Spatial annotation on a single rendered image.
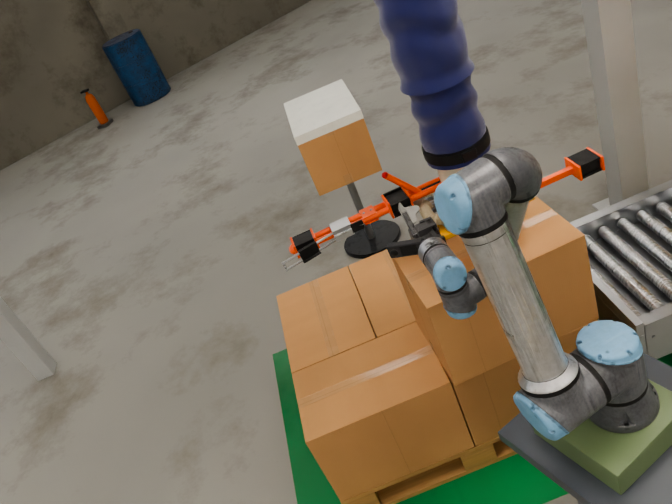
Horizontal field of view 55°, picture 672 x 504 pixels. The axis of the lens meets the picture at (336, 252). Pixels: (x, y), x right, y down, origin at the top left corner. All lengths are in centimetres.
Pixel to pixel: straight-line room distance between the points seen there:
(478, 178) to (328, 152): 238
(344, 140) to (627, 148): 151
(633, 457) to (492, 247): 72
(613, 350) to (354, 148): 234
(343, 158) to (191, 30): 716
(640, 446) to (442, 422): 97
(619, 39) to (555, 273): 150
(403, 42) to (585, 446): 123
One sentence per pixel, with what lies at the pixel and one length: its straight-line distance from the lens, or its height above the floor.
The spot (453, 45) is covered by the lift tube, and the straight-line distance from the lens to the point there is 200.
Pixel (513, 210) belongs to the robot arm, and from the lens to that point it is 158.
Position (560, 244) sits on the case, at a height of 94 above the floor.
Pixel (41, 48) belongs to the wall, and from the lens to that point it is 1018.
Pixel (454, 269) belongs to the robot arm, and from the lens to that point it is 181.
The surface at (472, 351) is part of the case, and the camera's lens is 242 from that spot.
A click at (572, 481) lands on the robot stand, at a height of 75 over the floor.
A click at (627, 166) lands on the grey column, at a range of 383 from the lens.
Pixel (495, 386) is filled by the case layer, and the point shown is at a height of 43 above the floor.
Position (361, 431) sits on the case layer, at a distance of 257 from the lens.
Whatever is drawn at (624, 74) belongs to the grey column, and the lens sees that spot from 360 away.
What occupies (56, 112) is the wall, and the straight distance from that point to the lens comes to 1029.
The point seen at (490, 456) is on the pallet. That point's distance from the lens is 289.
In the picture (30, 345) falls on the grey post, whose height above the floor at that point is 28.
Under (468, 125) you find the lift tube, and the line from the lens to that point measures 211.
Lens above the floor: 237
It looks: 32 degrees down
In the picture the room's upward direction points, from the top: 24 degrees counter-clockwise
